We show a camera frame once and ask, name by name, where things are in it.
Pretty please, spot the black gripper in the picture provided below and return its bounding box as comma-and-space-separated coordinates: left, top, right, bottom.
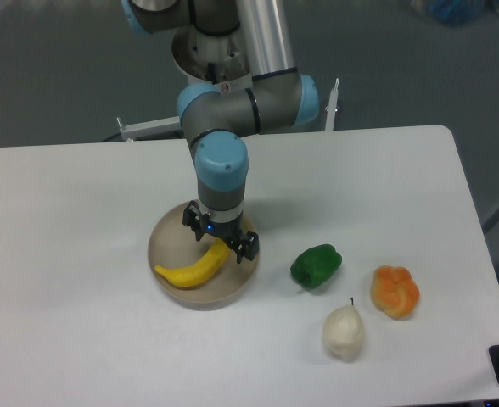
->
182, 201, 260, 263

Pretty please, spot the yellow toy banana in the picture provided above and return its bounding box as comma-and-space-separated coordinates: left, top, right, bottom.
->
154, 238, 231, 288

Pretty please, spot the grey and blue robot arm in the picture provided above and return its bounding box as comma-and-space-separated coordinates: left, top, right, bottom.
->
122, 1, 319, 260

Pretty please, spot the beige round plate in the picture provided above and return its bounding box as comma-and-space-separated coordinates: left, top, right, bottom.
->
148, 203, 259, 310

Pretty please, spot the green toy bell pepper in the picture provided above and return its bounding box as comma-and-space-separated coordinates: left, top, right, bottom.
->
290, 244, 343, 290

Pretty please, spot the white toy pear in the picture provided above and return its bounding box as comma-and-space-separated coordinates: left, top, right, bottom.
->
322, 298, 365, 362

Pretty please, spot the orange toy bell pepper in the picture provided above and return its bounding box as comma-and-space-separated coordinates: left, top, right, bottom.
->
370, 265, 420, 320

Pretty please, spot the blue plastic bag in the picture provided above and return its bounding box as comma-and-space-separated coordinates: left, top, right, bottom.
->
410, 0, 487, 26

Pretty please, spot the white left frame bracket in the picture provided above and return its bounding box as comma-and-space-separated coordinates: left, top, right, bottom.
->
116, 116, 182, 141

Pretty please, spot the white frame bracket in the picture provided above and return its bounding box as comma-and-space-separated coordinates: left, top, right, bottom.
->
116, 116, 182, 141
324, 77, 340, 131

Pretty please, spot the white right frame bracket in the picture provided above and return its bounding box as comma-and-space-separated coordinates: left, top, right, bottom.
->
324, 77, 340, 131

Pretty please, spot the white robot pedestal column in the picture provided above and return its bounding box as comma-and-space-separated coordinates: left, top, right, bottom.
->
171, 25, 259, 138

